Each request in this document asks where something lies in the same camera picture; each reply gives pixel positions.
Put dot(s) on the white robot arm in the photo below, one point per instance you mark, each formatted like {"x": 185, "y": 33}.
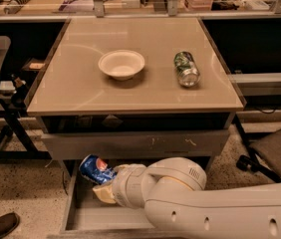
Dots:
{"x": 173, "y": 196}

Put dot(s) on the closed grey top drawer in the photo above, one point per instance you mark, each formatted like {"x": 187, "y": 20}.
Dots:
{"x": 136, "y": 144}

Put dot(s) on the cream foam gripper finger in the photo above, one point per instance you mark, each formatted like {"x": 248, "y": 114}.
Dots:
{"x": 105, "y": 193}
{"x": 120, "y": 167}

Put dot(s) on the blue pepsi can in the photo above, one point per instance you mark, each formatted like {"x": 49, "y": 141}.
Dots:
{"x": 95, "y": 169}

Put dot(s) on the white paper bowl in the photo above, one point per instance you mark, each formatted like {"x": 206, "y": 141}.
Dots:
{"x": 121, "y": 64}

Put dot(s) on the green soda can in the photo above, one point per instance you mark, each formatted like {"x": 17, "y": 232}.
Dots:
{"x": 188, "y": 74}

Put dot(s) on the grey drawer cabinet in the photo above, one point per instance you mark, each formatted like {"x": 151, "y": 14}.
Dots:
{"x": 74, "y": 96}

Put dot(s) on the brown office chair right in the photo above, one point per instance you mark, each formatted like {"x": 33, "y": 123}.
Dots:
{"x": 263, "y": 155}

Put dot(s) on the small box on shelf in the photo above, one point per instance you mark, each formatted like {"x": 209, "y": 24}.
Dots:
{"x": 33, "y": 65}

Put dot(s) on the white ribbed gripper body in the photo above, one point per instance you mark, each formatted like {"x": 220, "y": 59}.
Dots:
{"x": 125, "y": 184}

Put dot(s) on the open grey middle drawer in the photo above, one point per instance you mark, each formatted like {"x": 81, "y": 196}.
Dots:
{"x": 87, "y": 217}

